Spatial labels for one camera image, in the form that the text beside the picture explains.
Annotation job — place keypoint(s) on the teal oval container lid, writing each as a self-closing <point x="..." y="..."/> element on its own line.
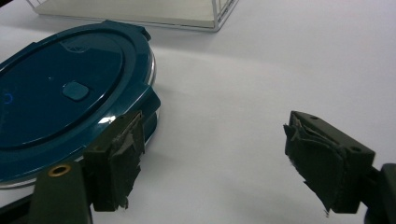
<point x="65" y="99"/>

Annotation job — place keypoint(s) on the clear acrylic box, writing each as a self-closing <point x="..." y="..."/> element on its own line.
<point x="140" y="12"/>

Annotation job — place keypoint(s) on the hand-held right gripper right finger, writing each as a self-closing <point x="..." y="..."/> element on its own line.
<point x="330" y="168"/>

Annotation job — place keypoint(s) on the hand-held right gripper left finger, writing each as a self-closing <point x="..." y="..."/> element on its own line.
<point x="106" y="174"/>

